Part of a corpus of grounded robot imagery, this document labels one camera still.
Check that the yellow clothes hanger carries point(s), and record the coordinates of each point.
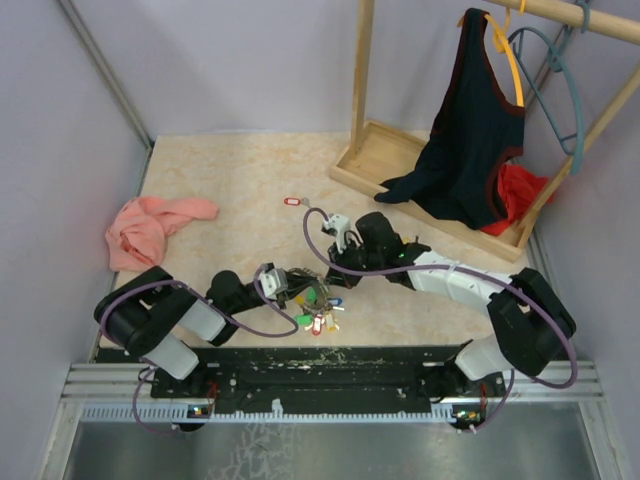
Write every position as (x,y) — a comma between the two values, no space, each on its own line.
(502,45)

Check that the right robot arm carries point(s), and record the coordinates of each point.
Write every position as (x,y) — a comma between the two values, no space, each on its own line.
(530,324)

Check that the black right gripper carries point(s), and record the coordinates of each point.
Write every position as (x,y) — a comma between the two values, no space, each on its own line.
(346,279)

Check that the blue-grey clothes hanger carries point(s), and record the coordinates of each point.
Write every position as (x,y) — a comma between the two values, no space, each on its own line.
(557,96)

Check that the red cloth in rack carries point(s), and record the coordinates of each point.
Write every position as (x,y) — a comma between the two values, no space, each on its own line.
(517,188)

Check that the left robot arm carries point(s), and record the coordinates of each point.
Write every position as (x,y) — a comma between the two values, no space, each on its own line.
(141,315)

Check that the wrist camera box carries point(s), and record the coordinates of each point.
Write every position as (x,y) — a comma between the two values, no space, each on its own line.
(337,226)
(273,281)

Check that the pink crumpled cloth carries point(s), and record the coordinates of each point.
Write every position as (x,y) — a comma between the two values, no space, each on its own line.
(137,238)

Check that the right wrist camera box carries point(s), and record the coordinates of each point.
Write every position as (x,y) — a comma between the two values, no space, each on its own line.
(337,226)

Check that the grey wall corner rail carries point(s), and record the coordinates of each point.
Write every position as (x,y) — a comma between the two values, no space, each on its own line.
(105,71)

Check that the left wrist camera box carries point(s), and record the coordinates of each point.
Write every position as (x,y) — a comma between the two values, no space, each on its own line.
(273,281)

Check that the key with red tag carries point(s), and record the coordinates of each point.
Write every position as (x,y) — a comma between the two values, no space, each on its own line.
(294,201)

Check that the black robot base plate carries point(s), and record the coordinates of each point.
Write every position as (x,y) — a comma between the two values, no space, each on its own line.
(329,382)

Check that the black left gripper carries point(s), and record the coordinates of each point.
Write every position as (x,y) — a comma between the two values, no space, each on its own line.
(295,283)

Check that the large keyring with coloured tags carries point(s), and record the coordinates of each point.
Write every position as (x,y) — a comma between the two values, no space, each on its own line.
(313,296)

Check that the dark navy tank top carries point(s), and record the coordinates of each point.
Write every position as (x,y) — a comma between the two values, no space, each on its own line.
(476,131)

